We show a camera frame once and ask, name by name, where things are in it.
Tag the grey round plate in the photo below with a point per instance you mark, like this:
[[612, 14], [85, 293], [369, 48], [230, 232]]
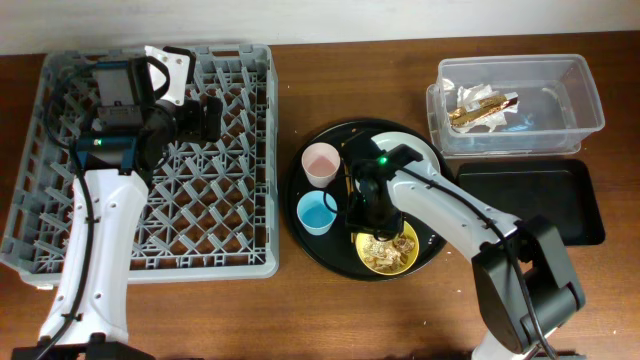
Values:
[[386, 141]]

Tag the grey plastic dishwasher rack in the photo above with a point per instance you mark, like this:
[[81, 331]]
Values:
[[212, 209]]

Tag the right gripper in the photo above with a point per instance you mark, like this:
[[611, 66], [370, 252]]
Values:
[[357, 220]]

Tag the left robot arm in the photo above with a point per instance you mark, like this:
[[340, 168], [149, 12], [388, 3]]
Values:
[[112, 177]]

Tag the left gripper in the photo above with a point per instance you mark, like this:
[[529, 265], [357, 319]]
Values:
[[195, 130]]

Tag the gold snack wrapper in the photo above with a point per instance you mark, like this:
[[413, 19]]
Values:
[[481, 108]]

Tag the black rectangular tray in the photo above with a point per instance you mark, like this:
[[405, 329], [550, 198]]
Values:
[[560, 190]]

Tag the white napkin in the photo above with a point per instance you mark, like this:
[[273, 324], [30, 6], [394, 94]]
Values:
[[489, 123]]

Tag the food scraps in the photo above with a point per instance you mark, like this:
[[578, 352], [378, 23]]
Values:
[[387, 255]]

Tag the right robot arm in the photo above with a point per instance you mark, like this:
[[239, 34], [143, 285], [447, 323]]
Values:
[[525, 282]]

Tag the yellow bowl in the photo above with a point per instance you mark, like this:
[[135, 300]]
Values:
[[408, 231]]

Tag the blue plastic cup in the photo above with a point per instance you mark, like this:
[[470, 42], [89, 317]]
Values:
[[317, 211]]

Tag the pink plastic cup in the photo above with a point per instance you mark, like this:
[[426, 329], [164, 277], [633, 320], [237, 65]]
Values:
[[320, 162]]

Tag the clear plastic storage bin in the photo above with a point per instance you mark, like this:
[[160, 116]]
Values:
[[557, 106]]

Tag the round black serving tray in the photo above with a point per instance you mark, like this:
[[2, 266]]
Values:
[[334, 250]]

